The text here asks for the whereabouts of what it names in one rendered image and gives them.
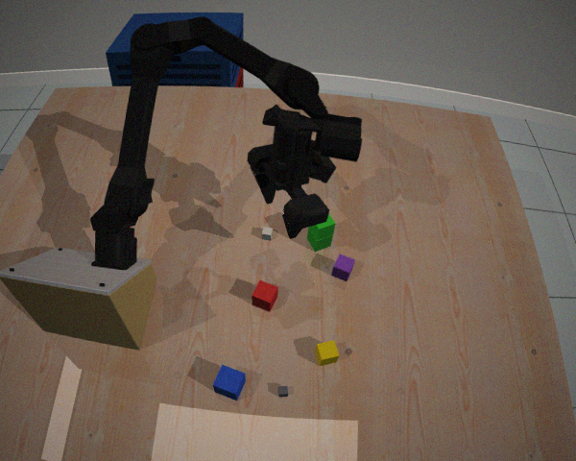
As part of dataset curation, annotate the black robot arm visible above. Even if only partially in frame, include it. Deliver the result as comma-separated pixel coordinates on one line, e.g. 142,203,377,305
90,16,362,270

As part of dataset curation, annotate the blue block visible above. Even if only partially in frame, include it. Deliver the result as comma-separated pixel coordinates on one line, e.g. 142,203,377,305
213,365,246,401

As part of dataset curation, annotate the red block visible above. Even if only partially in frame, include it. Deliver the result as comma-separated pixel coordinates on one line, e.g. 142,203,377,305
252,280,278,312

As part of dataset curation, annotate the purple block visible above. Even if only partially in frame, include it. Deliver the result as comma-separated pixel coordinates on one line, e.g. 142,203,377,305
332,254,355,281

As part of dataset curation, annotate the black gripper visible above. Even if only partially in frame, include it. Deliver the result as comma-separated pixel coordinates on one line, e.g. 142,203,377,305
248,144,329,239

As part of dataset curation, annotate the green block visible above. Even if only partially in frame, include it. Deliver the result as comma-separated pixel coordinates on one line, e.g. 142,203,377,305
309,214,336,241
307,228,333,252

